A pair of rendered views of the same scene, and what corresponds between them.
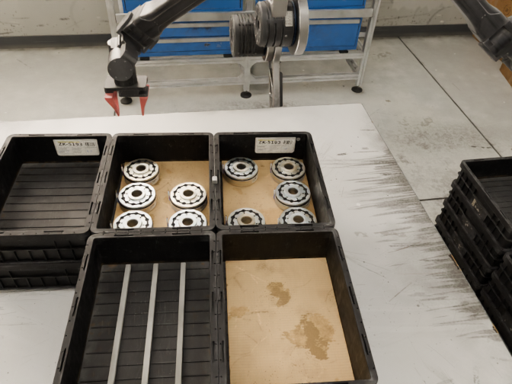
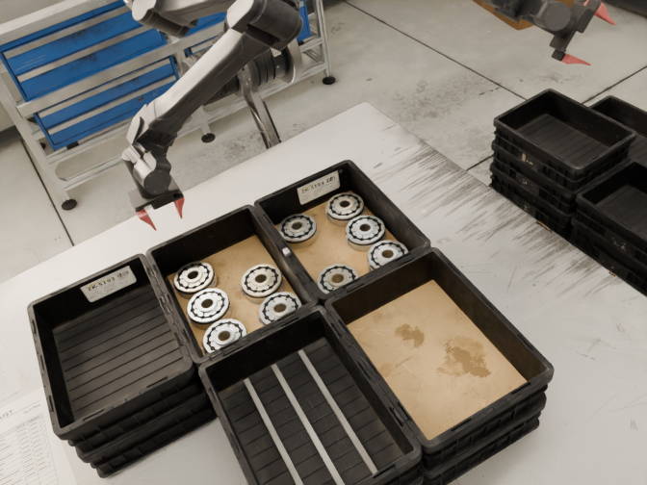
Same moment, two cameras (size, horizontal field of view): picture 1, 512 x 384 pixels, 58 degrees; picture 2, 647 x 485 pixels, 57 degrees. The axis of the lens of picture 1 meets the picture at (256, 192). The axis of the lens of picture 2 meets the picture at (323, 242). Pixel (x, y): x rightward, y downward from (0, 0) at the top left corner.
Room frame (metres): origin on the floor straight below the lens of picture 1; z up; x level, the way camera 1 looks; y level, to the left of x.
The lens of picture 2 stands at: (-0.07, 0.25, 1.97)
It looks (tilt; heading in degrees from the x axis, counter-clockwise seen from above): 46 degrees down; 347
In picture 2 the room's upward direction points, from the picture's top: 11 degrees counter-clockwise
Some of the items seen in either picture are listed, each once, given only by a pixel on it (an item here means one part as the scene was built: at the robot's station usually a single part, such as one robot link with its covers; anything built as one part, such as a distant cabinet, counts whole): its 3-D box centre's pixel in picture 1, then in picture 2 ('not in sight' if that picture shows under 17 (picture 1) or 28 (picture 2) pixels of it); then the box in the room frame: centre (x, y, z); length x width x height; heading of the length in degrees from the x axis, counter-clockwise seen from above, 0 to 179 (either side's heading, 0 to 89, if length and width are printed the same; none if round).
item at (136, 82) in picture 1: (124, 74); (149, 184); (1.03, 0.35, 1.17); 0.10 x 0.07 x 0.07; 98
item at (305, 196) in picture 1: (292, 193); (365, 229); (0.97, -0.11, 0.86); 0.10 x 0.10 x 0.01
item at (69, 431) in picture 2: (45, 181); (106, 336); (0.89, 0.56, 0.92); 0.40 x 0.30 x 0.02; 7
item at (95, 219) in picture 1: (159, 179); (227, 277); (0.93, 0.26, 0.92); 0.40 x 0.30 x 0.02; 7
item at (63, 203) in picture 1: (50, 195); (115, 348); (0.89, 0.56, 0.87); 0.40 x 0.30 x 0.11; 7
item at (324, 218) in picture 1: (267, 190); (340, 239); (0.97, -0.03, 0.87); 0.40 x 0.30 x 0.11; 7
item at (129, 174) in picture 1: (141, 170); (194, 276); (1.03, 0.34, 0.86); 0.10 x 0.10 x 0.01
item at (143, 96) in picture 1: (136, 99); (168, 204); (1.03, 0.33, 1.10); 0.07 x 0.07 x 0.09; 8
